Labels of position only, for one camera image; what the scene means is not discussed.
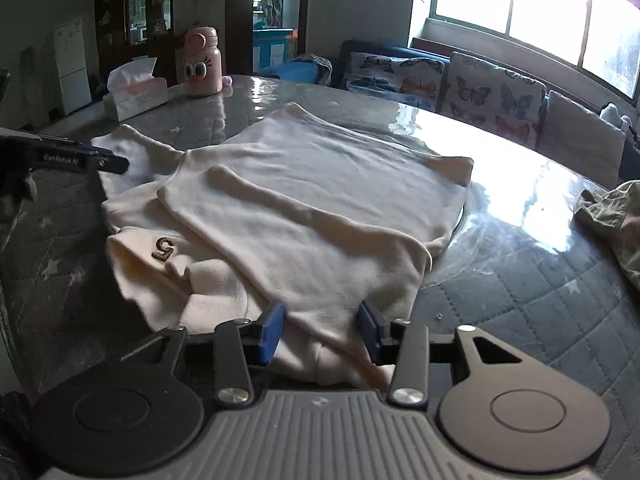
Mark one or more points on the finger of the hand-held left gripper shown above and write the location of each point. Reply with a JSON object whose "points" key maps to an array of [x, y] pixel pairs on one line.
{"points": [[65, 143], [112, 165]]}

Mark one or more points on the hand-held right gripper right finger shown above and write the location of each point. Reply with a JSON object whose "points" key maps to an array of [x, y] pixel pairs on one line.
{"points": [[367, 332]]}

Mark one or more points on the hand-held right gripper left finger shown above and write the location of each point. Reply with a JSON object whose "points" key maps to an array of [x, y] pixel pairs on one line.
{"points": [[272, 332]]}

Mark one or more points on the cream long-sleeved top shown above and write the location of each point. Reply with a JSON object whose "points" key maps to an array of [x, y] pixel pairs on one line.
{"points": [[310, 200]]}

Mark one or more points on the white tissue box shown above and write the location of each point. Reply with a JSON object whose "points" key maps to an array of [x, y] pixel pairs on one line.
{"points": [[135, 97]]}

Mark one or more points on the white refrigerator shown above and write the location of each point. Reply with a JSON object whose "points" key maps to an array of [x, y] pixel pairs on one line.
{"points": [[72, 65]]}

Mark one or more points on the pink cartoon face bottle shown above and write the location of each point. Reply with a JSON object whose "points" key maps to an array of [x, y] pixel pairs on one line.
{"points": [[202, 65]]}

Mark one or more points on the dark wooden display cabinet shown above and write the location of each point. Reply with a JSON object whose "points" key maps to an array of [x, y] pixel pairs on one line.
{"points": [[115, 15]]}

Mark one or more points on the small pink item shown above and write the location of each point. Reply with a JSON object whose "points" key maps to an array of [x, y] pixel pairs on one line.
{"points": [[227, 81]]}

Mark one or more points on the blue cabinet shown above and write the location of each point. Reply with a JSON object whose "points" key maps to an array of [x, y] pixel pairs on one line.
{"points": [[272, 50]]}

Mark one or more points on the grey folded blanket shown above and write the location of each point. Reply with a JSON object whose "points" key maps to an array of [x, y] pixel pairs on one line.
{"points": [[312, 67]]}

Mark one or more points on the wide butterfly print cushion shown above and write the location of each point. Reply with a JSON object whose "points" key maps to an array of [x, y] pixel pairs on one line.
{"points": [[395, 80]]}

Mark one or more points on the square butterfly print cushion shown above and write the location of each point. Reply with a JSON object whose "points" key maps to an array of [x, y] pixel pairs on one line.
{"points": [[492, 97]]}

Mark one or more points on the olive patterned garment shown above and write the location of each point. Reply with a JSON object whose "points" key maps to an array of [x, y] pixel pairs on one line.
{"points": [[615, 225]]}

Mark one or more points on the blue sofa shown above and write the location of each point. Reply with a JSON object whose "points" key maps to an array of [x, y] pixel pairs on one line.
{"points": [[380, 50]]}

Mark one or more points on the plain grey cushion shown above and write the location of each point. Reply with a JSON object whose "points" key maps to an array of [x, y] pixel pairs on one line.
{"points": [[580, 140]]}

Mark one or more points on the white plush toy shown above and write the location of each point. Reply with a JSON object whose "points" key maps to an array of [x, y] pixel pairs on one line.
{"points": [[615, 116]]}

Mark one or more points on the dark wooden door frame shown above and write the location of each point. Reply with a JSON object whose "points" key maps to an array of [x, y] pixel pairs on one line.
{"points": [[239, 15]]}

